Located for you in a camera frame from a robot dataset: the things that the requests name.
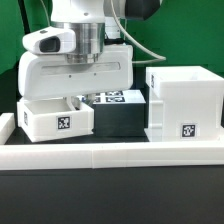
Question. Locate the white U-shaped border frame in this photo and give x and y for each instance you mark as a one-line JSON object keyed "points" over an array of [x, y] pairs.
{"points": [[111, 155]]}

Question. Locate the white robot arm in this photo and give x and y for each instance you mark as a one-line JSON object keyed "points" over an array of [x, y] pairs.
{"points": [[70, 57]]}

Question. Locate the white sheet with fiducial markers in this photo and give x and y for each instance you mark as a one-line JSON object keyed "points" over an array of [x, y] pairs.
{"points": [[119, 97]]}

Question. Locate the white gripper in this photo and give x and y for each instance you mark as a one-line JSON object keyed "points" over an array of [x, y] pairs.
{"points": [[52, 76]]}

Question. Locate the black pole with clamp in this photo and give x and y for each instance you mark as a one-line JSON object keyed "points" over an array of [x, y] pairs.
{"points": [[24, 17]]}

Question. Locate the white drawer cabinet housing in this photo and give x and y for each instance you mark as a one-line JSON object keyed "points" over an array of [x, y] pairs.
{"points": [[185, 104]]}

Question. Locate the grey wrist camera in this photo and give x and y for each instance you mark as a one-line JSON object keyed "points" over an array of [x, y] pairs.
{"points": [[50, 40]]}

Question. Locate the white front drawer box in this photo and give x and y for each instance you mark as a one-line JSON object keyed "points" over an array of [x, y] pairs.
{"points": [[53, 119]]}

